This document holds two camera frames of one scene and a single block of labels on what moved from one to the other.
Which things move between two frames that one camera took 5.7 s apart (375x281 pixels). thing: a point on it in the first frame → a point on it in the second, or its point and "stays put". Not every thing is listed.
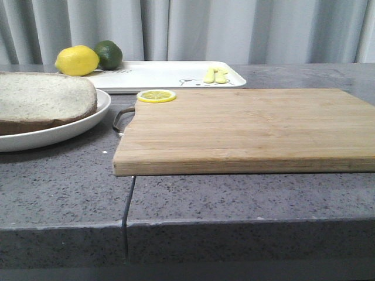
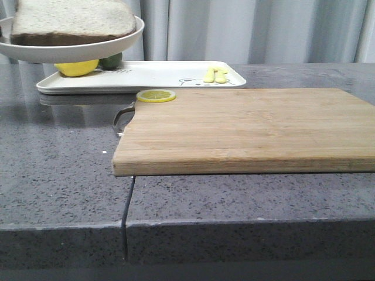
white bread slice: [29, 99] → [68, 22]
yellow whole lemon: [77, 60] stays put
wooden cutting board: [248, 132] stays put
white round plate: [36, 138] → [64, 52]
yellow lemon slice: [156, 96] stays put
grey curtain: [237, 31] stays put
